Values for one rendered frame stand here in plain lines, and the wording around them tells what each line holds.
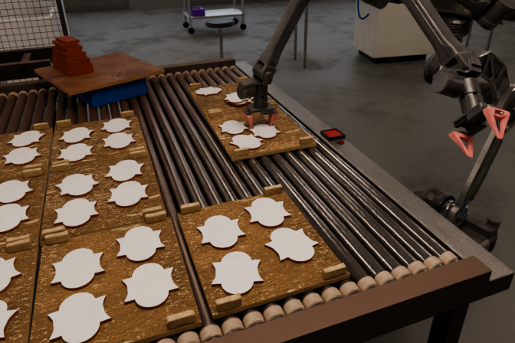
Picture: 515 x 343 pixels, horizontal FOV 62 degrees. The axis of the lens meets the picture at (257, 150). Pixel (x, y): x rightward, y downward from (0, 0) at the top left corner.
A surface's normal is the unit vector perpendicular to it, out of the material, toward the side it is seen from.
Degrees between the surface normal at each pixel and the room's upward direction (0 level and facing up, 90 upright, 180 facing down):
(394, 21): 90
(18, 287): 0
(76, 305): 0
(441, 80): 72
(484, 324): 0
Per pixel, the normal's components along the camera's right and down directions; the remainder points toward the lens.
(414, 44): 0.20, 0.45
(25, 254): -0.01, -0.88
